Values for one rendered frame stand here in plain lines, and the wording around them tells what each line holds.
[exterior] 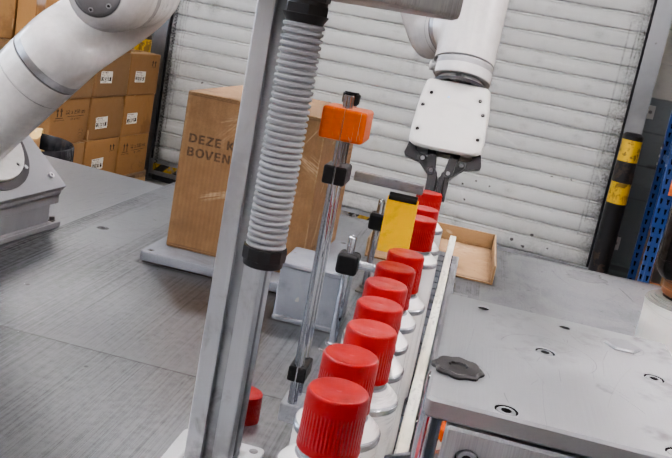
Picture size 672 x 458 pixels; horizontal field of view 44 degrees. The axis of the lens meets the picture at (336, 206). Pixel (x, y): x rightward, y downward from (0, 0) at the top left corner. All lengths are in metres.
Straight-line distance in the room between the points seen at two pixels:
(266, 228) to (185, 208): 0.81
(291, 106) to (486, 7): 0.61
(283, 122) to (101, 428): 0.42
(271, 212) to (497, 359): 0.31
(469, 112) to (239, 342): 0.51
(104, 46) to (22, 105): 0.15
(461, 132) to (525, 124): 4.01
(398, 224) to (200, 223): 0.68
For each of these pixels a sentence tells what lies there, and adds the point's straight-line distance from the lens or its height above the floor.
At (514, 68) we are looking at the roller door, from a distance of 5.14.
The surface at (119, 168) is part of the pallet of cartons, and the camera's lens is 5.23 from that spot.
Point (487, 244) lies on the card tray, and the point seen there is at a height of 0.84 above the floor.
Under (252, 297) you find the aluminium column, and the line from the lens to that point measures 0.77.
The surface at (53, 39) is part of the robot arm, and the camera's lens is 1.31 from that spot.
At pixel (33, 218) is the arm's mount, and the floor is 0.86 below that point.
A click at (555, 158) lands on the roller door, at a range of 5.16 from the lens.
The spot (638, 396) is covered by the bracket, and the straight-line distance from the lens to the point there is 0.36.
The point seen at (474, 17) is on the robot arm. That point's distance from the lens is 1.17.
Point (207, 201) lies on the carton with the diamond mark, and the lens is 1.41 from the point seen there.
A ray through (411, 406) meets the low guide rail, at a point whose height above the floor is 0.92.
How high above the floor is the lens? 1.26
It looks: 12 degrees down
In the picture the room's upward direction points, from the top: 11 degrees clockwise
